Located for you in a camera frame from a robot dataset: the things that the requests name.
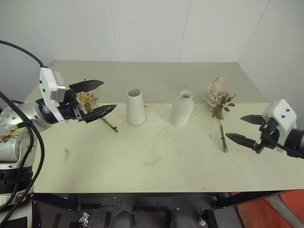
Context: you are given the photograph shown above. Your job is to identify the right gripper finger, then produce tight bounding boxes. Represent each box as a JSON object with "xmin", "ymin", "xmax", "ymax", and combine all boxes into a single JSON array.
[
  {"xmin": 225, "ymin": 133, "xmax": 259, "ymax": 149},
  {"xmin": 240, "ymin": 114, "xmax": 263, "ymax": 124}
]

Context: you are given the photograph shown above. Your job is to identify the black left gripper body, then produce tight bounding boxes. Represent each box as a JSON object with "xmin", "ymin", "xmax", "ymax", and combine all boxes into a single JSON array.
[{"xmin": 57, "ymin": 88, "xmax": 86, "ymax": 123}]

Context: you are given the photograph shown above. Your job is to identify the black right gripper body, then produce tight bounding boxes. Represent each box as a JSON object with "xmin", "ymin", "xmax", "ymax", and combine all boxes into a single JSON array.
[{"xmin": 252, "ymin": 117, "xmax": 279, "ymax": 154}]

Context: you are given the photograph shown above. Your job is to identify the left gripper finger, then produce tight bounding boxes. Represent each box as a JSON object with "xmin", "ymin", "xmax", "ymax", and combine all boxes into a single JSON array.
[
  {"xmin": 84, "ymin": 104, "xmax": 117, "ymax": 124},
  {"xmin": 69, "ymin": 80, "xmax": 105, "ymax": 94}
]

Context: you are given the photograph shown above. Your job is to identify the white tapered vase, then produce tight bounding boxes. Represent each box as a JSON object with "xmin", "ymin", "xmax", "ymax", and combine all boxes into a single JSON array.
[{"xmin": 125, "ymin": 87, "xmax": 146, "ymax": 126}]

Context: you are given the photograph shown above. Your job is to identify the white bottle-shaped vase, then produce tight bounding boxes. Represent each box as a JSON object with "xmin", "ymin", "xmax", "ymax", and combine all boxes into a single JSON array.
[{"xmin": 169, "ymin": 90, "xmax": 194, "ymax": 127}]

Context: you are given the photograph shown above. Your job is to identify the yellow dried flower bunch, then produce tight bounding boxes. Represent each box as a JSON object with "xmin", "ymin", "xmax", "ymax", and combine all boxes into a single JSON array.
[{"xmin": 76, "ymin": 77, "xmax": 119, "ymax": 133}]

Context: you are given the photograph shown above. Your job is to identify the pink and white flower bouquet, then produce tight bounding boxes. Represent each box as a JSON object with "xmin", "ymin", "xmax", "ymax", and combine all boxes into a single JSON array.
[{"xmin": 202, "ymin": 76, "xmax": 237, "ymax": 153}]

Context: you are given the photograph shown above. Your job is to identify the orange floor mat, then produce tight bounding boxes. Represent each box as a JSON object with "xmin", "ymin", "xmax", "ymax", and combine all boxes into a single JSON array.
[{"xmin": 235, "ymin": 189, "xmax": 304, "ymax": 228}]

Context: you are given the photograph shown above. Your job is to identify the dark rounded shape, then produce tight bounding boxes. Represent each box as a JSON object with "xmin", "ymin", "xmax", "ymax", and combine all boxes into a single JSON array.
[{"xmin": 111, "ymin": 210, "xmax": 133, "ymax": 228}]

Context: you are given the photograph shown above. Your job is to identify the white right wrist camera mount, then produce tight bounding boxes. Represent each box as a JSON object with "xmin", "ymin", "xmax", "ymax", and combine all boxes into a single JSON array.
[{"xmin": 261, "ymin": 99, "xmax": 298, "ymax": 152}]

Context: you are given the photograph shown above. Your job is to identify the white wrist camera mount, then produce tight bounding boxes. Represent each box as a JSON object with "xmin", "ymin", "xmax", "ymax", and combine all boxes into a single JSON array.
[
  {"xmin": 38, "ymin": 67, "xmax": 69, "ymax": 126},
  {"xmin": 261, "ymin": 99, "xmax": 298, "ymax": 152}
]

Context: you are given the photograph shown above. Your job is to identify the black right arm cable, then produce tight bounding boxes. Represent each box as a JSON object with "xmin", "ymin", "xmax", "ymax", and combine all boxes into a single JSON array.
[{"xmin": 267, "ymin": 132, "xmax": 304, "ymax": 159}]

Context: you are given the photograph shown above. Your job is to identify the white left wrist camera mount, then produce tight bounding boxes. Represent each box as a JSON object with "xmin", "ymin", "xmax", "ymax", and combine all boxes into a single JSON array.
[{"xmin": 38, "ymin": 67, "xmax": 69, "ymax": 126}]

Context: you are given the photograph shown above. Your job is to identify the black table frame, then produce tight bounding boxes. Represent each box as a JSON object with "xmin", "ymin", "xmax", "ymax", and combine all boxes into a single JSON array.
[{"xmin": 33, "ymin": 183, "xmax": 304, "ymax": 211}]

